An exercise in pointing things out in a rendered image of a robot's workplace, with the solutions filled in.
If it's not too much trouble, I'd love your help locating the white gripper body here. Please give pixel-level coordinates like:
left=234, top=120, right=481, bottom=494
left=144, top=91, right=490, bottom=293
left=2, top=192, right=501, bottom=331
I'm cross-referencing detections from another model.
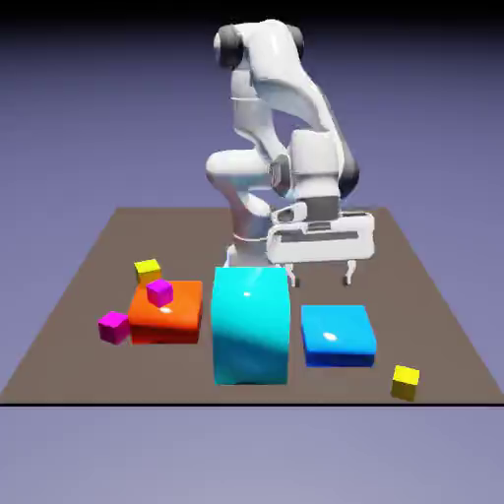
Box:
left=266, top=211, right=376, bottom=266

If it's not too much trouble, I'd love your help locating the small yellow cube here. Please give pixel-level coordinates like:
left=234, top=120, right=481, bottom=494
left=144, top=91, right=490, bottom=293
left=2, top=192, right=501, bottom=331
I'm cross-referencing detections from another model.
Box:
left=390, top=364, right=421, bottom=403
left=133, top=258, right=163, bottom=285

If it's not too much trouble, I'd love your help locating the large orange box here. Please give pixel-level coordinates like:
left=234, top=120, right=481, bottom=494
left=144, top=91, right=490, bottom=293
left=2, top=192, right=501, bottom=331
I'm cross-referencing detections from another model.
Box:
left=127, top=280, right=205, bottom=346

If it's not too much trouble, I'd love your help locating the small magenta cube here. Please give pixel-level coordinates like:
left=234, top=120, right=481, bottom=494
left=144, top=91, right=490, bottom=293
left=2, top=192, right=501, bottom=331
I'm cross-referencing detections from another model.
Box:
left=96, top=310, right=131, bottom=347
left=146, top=279, right=175, bottom=309

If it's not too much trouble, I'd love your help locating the large cyan box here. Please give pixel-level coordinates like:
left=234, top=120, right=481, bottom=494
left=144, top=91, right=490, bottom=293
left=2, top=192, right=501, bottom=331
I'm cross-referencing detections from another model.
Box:
left=211, top=266, right=291, bottom=387

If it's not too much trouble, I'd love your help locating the large blue box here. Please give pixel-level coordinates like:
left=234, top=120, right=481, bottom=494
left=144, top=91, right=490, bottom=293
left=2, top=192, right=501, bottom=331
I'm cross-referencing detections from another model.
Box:
left=300, top=303, right=378, bottom=369

